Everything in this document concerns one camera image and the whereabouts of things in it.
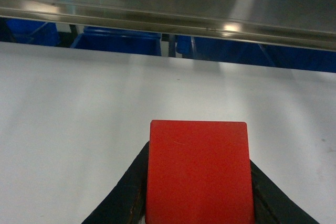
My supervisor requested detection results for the grey metal frame leg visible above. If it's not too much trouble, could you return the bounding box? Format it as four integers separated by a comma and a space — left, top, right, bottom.
168, 34, 176, 58

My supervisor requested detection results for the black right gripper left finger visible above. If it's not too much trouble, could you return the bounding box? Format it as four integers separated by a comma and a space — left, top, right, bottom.
83, 143, 149, 223

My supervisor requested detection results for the large blue plastic bin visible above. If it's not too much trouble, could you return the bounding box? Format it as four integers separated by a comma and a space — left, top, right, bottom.
176, 35, 335, 73

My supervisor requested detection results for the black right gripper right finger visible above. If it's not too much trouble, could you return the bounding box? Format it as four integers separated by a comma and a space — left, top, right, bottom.
250, 162, 317, 224

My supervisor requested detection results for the stainless steel shelf rail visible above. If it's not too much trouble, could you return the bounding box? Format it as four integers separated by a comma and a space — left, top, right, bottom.
1, 0, 335, 51

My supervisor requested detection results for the red magnetic block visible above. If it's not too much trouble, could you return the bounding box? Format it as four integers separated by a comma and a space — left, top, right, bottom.
145, 120, 255, 223

